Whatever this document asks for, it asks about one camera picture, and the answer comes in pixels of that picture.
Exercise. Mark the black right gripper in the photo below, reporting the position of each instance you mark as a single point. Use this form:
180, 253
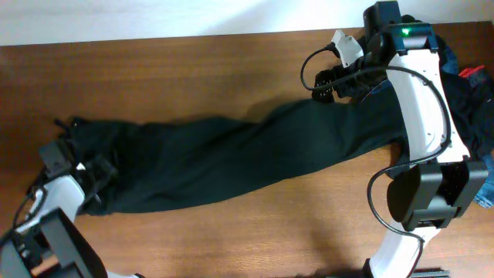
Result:
337, 81

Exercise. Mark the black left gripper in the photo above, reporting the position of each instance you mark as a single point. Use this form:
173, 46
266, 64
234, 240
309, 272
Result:
82, 170

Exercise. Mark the dark green trousers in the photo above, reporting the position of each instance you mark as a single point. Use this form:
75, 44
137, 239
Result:
162, 167

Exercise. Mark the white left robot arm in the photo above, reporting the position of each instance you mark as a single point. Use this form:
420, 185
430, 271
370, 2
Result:
46, 242

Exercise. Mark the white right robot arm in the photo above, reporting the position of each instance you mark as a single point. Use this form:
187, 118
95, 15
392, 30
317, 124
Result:
386, 34

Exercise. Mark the red cloth piece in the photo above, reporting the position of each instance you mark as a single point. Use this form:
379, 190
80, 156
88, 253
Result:
467, 72

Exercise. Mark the dark navy garment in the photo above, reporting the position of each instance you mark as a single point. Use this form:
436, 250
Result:
434, 113

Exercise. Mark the blue denim jeans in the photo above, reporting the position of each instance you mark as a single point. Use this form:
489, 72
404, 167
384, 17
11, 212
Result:
484, 181

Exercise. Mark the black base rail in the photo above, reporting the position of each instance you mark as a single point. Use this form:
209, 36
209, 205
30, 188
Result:
432, 273

